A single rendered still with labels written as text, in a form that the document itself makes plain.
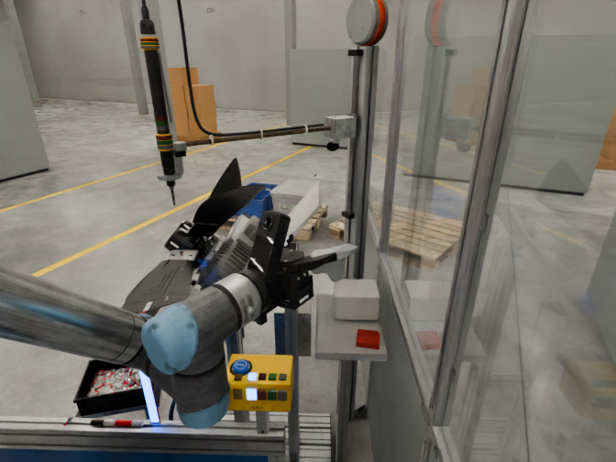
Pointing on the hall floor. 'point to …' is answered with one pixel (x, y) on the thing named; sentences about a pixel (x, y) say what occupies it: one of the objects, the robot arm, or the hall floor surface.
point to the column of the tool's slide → (366, 105)
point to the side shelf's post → (343, 410)
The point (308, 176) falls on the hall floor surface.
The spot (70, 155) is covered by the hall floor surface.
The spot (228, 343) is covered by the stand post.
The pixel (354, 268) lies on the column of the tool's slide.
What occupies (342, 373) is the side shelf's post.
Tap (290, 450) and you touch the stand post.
